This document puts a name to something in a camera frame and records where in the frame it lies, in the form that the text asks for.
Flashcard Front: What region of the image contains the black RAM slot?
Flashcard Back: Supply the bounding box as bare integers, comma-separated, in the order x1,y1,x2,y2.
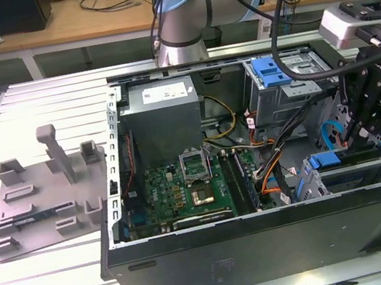
218,148,252,217

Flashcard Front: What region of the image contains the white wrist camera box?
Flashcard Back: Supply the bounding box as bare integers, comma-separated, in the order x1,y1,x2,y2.
313,0,381,54

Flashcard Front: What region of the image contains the black graphics card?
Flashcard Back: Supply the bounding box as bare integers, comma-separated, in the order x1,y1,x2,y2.
170,207,235,231

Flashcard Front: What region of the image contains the green RAM stick in slot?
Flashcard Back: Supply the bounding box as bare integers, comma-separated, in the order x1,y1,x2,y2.
232,146,264,214

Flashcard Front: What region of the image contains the blue wire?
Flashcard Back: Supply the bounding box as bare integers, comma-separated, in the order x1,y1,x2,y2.
319,118,348,153

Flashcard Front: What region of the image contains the CPU socket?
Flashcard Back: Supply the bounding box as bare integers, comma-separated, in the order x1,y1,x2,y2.
189,182,220,210

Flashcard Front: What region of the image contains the black cable bundle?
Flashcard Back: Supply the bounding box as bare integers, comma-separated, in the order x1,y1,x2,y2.
242,87,357,208

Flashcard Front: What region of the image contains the grey plastic parts rack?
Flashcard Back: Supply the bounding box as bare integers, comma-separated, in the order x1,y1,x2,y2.
0,115,122,264

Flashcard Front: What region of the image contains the hard disk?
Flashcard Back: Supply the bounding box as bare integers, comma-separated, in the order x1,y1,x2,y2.
288,140,381,203

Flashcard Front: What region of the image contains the black open PC case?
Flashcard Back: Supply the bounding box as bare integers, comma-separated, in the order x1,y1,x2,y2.
67,28,381,285

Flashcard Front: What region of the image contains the metal socket cover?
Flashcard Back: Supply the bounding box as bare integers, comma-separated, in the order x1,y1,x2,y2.
176,145,214,190

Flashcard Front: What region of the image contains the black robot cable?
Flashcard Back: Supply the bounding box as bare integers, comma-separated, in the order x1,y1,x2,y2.
262,0,344,88

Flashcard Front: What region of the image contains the black waste bin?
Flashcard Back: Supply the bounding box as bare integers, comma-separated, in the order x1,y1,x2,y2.
201,26,225,50

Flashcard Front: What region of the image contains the grey power supply unit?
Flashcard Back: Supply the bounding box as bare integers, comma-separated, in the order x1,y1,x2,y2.
114,73,210,169

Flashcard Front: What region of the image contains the grey metal disk bay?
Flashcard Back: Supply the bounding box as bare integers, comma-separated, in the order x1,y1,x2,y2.
288,140,381,203

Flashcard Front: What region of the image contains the green motherboard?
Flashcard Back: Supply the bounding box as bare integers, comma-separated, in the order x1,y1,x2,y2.
117,144,274,241

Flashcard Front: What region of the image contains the blue plastic drive latch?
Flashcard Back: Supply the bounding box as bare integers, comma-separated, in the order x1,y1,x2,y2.
251,54,294,90

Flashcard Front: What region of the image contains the yellow wire bundle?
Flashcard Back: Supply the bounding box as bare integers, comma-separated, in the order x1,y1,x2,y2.
195,90,241,145

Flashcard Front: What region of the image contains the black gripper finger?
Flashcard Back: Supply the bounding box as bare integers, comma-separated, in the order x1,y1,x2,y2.
331,58,378,142
334,70,381,156

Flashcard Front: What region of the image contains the grey optical drive cage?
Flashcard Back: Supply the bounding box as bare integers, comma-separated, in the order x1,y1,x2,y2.
238,45,347,131

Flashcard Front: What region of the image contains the orange flat wire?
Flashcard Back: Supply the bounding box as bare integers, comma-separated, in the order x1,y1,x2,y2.
334,129,348,151

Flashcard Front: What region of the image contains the orange wire bundle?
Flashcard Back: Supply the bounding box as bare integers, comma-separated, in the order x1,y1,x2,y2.
255,159,286,196

